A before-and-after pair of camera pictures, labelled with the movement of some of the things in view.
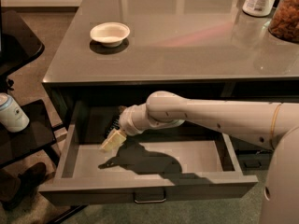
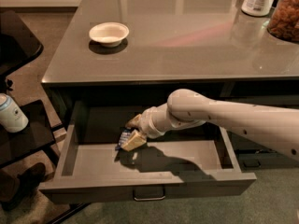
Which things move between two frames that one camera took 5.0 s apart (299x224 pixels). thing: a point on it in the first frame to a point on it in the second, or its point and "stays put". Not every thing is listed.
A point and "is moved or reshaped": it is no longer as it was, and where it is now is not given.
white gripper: [127, 122] to [147, 122]
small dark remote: [113, 126] is moved or reshaped
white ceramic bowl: [110, 35] stays put
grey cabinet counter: [195, 41] stays put
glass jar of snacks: [284, 19] stays put
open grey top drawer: [160, 162] stays put
